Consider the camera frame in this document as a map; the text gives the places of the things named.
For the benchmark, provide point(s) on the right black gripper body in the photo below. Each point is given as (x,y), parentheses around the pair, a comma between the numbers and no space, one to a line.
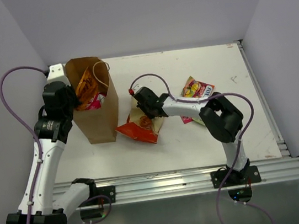
(146,111)

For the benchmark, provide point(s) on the aluminium extrusion rail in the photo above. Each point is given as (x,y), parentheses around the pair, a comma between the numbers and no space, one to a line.
(195,181)

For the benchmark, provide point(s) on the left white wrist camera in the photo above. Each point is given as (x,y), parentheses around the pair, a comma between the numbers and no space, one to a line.
(57,73)

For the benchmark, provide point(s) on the small green candy packet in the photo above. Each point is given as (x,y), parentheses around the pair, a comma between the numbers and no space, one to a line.
(199,121)

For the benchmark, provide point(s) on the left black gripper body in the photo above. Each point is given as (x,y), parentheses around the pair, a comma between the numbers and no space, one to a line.
(73,101)

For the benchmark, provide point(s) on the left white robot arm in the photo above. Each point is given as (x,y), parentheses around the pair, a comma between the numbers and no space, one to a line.
(51,130)

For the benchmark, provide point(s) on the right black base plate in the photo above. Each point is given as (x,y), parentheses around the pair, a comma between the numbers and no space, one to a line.
(250,174)

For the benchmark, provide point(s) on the cassava chips bag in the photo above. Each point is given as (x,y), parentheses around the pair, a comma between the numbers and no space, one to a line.
(140,127)

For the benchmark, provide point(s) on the small pink candy packet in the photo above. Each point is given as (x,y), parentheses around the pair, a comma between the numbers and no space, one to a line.
(186,120)

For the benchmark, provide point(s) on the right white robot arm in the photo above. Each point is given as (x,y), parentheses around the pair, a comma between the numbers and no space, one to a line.
(222,119)

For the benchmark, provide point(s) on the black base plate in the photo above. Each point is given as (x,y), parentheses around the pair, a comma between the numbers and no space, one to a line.
(101,196)
(250,174)

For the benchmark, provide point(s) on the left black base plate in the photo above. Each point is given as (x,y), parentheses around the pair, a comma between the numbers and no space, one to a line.
(101,196)

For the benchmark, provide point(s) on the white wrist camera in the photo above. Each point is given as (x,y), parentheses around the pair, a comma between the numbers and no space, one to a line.
(132,91)
(57,73)

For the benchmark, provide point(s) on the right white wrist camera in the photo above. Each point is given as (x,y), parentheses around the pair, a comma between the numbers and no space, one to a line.
(132,91)

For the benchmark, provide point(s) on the colourful fruit candy packet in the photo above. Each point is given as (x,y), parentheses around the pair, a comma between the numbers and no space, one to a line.
(197,89)

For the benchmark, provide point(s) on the orange Kettle chips bag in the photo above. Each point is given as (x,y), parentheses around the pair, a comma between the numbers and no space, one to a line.
(86,90)

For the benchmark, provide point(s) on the brown paper bag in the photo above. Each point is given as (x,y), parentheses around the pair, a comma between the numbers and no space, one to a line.
(98,126)

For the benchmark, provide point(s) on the pink silver chips bag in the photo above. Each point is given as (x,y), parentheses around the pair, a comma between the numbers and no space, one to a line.
(96,102)

